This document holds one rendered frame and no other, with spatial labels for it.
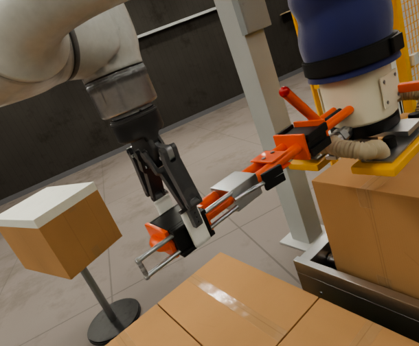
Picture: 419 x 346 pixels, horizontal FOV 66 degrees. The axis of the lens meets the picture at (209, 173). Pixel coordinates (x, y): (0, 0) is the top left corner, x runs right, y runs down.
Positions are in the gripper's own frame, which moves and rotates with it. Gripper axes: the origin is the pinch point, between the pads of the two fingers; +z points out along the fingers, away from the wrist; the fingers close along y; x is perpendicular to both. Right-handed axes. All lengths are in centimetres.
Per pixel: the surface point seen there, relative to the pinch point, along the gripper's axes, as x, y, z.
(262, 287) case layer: -38, 45, 67
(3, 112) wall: -51, 832, -70
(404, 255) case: -57, -4, 48
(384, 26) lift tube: -58, -9, -16
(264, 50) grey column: -131, 96, -14
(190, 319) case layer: -10, 59, 67
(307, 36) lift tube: -49, 4, -19
